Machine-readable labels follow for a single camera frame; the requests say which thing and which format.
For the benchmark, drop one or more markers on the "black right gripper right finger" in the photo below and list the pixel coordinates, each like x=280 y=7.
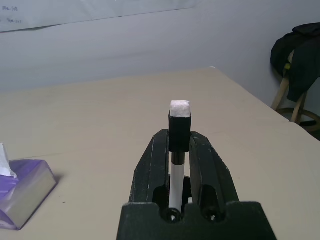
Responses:
x=212 y=172

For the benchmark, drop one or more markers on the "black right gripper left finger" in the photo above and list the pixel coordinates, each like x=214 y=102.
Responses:
x=150 y=172

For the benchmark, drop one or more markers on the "white marker with black cap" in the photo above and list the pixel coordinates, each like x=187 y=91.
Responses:
x=178 y=140

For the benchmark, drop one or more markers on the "wooden stool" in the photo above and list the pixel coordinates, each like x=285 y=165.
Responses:
x=297 y=110

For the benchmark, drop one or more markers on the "purple tissue pack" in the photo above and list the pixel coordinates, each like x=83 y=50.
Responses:
x=22 y=190

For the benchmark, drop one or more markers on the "yellow-green stool cushion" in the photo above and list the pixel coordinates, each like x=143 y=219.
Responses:
x=287 y=66

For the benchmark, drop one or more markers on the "black jacket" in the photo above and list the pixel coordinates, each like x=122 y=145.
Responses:
x=297 y=57

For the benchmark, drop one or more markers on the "white paper wall sheet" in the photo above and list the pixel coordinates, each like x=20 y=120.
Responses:
x=75 y=12

